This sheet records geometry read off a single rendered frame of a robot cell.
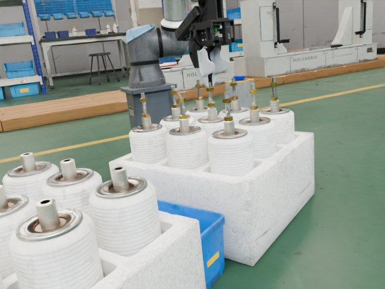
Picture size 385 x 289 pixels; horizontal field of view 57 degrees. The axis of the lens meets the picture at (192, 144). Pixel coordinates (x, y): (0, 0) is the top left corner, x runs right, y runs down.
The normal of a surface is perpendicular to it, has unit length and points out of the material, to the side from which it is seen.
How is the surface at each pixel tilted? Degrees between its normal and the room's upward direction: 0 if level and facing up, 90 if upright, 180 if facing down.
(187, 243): 90
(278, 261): 0
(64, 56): 90
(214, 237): 92
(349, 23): 90
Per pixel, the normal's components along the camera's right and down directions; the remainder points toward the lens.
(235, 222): -0.58, 0.27
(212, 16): -0.78, 0.24
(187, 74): 0.43, 0.20
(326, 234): -0.10, -0.96
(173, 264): 0.82, 0.07
